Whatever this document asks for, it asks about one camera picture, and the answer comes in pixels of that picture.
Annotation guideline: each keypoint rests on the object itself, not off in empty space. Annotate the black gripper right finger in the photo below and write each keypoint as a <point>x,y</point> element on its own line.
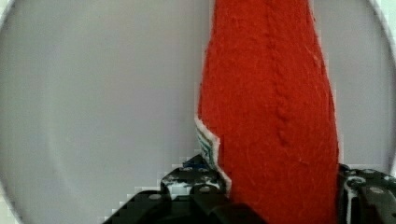
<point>365,196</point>

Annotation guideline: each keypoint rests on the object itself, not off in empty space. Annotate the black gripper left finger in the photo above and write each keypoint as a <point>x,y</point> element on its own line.
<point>193,172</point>

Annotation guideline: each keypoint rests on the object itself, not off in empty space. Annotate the red felt ketchup bottle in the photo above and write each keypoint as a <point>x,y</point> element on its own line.
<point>266,111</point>

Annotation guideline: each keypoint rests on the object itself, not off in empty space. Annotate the grey round plate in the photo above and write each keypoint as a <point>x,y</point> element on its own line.
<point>98,97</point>

